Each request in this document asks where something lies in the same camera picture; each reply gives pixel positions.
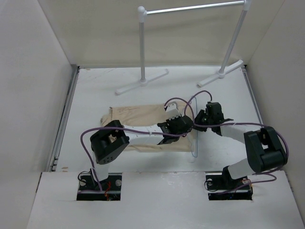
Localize light blue clothes hanger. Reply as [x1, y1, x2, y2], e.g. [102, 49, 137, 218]
[190, 95, 200, 158]

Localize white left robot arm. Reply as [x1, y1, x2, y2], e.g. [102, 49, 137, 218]
[90, 115, 193, 190]

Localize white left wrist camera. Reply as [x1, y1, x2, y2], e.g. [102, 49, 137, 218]
[164, 102, 182, 121]

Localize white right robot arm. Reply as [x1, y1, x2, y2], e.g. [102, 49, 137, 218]
[194, 102, 288, 189]

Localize beige trousers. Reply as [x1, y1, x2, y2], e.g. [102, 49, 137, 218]
[99, 103, 195, 153]

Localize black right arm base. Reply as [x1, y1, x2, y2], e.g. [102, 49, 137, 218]
[204, 168, 253, 201]

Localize white clothes rack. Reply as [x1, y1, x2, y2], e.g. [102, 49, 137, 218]
[115, 0, 251, 95]

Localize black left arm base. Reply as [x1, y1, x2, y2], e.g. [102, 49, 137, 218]
[76, 171, 122, 201]

